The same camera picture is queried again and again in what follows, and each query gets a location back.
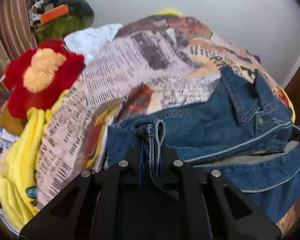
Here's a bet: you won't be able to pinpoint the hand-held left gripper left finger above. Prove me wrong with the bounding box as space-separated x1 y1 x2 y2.
19 141 143 240

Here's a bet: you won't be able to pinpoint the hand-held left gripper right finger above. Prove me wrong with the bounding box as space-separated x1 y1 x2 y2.
161 145 282 240

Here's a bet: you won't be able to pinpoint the blue denim jacket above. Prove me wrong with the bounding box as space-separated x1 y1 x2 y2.
106 65 300 224

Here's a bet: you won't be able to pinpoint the newspaper printed blanket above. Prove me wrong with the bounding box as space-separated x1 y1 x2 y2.
36 14 300 233

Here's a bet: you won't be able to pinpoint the yellow fleece blanket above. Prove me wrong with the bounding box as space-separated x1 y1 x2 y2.
0 90 70 230

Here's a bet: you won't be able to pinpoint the brown cardboard box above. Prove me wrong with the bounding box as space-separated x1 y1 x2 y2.
0 105 28 136

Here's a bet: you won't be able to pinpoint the red plush toy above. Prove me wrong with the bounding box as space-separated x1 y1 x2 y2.
2 39 85 120

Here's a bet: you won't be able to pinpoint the printed papers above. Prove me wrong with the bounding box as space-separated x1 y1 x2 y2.
0 124 18 162

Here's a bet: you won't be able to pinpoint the white cloth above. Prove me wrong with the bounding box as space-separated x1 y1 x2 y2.
64 23 123 58

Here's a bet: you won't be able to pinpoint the yellow pillow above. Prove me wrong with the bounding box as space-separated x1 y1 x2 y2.
157 8 183 17

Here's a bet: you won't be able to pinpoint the green patterned cloth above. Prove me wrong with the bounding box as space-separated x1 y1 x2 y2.
34 12 90 44

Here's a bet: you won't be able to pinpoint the dark grey cushion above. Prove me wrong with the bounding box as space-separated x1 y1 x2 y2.
62 0 95 27

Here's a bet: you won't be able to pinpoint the orange box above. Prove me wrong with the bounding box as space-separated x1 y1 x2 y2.
40 4 69 24

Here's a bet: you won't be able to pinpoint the striped brown curtain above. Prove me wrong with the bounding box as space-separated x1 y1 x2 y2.
0 0 40 135

